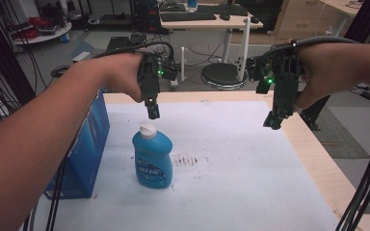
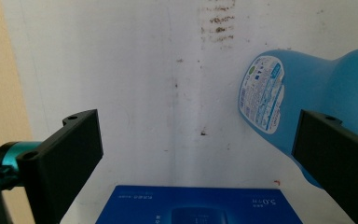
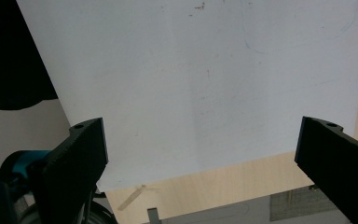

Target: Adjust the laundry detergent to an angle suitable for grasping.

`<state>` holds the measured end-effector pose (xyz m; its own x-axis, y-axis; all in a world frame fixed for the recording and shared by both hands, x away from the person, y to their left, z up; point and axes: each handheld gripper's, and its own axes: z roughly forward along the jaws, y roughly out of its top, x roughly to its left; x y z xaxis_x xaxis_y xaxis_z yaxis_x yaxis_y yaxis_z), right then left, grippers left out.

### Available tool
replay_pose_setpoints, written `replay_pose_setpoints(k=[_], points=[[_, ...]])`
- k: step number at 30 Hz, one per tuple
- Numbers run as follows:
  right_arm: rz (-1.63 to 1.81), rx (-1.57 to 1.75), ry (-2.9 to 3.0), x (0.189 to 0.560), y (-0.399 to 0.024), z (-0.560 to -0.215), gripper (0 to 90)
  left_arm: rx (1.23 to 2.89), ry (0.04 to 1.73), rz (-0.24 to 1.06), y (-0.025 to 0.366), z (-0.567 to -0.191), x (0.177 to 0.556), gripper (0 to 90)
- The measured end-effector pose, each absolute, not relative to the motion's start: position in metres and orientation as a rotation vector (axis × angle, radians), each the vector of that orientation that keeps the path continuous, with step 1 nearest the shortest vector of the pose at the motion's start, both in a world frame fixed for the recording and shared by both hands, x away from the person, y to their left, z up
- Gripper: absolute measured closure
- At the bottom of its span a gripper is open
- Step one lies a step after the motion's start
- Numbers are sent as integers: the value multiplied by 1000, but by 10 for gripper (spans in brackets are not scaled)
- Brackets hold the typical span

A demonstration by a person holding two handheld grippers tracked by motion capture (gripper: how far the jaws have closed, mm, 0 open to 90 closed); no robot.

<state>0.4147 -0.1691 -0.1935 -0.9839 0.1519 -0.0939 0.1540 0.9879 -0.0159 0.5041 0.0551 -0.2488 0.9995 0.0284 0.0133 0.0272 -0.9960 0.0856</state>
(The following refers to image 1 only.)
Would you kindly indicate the light wooden cabinet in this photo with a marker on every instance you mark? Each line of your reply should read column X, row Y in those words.
column 305, row 19

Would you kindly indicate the black keyboard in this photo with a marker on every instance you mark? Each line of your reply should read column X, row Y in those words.
column 188, row 16
column 223, row 9

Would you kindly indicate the blue cardboard box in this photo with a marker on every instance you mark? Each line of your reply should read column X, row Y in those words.
column 86, row 150

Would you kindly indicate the black computer mouse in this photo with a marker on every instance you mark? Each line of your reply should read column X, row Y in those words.
column 254, row 20
column 224, row 17

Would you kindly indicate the round white table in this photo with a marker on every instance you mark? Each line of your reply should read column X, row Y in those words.
column 49, row 36

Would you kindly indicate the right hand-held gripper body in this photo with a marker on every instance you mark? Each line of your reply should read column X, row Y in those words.
column 284, row 86

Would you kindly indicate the black round stool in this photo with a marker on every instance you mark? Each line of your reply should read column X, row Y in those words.
column 223, row 74

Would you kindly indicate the white desk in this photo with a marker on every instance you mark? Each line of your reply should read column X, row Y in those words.
column 205, row 23

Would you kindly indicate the person's right hand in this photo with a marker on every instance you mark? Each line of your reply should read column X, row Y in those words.
column 318, row 70

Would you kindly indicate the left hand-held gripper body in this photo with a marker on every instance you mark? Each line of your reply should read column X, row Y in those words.
column 150, row 80

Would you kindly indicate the person's left hand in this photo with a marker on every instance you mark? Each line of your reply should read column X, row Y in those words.
column 122, row 75

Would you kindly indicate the white power strip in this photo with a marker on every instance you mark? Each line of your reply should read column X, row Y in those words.
column 81, row 56

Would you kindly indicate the black box on floor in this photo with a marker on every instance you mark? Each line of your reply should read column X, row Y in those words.
column 118, row 42

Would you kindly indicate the blue cup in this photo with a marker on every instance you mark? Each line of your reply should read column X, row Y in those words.
column 192, row 3

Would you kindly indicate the blue bottle with white cap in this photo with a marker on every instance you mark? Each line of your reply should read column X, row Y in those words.
column 152, row 157

